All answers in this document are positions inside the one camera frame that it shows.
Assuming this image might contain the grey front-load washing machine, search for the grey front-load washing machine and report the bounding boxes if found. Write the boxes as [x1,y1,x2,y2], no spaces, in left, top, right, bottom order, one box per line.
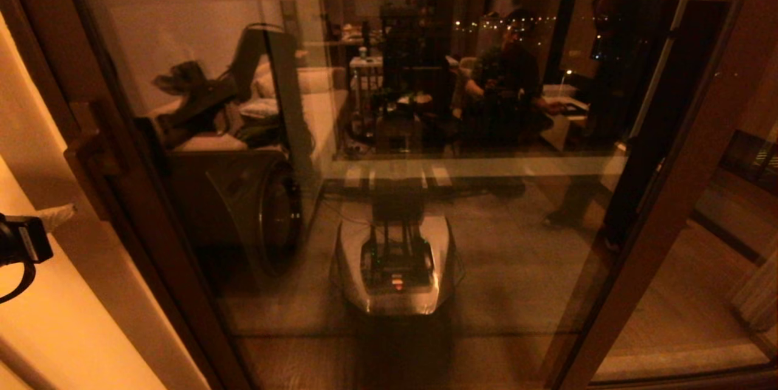
[137,117,305,284]

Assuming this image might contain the black left camera cable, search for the black left camera cable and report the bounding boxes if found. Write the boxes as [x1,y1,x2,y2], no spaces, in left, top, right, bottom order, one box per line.
[0,259,36,305]

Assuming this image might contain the glass window with wooden frame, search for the glass window with wooden frame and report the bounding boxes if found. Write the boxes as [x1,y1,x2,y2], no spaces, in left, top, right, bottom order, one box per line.
[593,0,778,390]

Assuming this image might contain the brown framed sliding glass door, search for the brown framed sliding glass door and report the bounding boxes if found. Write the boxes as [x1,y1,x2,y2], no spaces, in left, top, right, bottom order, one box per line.
[6,0,770,390]

